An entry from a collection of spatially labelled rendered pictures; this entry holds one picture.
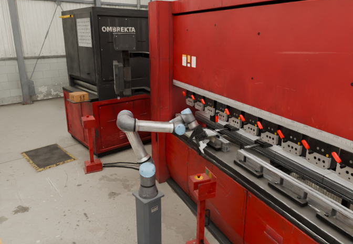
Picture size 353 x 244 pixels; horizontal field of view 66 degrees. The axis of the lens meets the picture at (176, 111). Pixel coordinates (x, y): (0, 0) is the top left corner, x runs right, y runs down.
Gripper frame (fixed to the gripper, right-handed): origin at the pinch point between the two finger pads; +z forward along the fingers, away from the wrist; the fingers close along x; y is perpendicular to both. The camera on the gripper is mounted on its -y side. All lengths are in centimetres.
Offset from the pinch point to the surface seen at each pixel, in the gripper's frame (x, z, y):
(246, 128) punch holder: 23.0, 3.0, 32.6
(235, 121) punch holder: 34.8, -4.6, 25.6
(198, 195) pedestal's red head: -1.8, 29.7, -22.2
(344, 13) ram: -32, -39, 114
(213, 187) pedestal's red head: 5.2, 30.2, -10.9
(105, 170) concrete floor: 132, -11, -194
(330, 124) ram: -28, 12, 83
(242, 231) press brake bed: 12, 76, -10
